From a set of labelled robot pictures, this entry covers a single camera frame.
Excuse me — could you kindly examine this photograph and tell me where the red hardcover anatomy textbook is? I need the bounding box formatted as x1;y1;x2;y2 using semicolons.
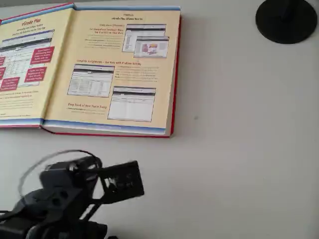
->
0;1;182;139

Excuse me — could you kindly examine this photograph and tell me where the black round stand base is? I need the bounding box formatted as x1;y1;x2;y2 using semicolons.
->
255;0;319;45

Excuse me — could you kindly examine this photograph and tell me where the red white black servo cable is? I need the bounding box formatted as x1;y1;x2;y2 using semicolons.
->
17;149;100;197

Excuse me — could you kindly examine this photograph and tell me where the black gripper camera mount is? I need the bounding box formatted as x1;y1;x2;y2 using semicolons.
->
79;160;146;221

